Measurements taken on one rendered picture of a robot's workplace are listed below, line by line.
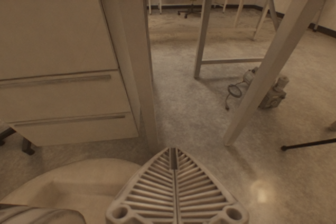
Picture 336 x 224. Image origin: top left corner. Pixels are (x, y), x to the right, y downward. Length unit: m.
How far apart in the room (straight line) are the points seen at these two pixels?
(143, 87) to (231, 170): 0.66
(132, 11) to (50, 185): 0.51
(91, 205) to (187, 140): 0.61
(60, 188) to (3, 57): 0.39
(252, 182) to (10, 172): 1.35
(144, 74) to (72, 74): 0.22
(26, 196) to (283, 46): 0.84
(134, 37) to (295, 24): 0.43
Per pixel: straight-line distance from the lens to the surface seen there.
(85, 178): 0.48
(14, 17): 0.49
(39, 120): 0.72
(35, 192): 0.54
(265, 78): 0.60
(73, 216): 0.23
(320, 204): 1.07
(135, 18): 0.38
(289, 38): 0.56
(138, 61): 0.41
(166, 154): 0.17
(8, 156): 1.31
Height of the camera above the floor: 0.76
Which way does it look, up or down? 47 degrees down
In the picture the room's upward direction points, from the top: 1 degrees counter-clockwise
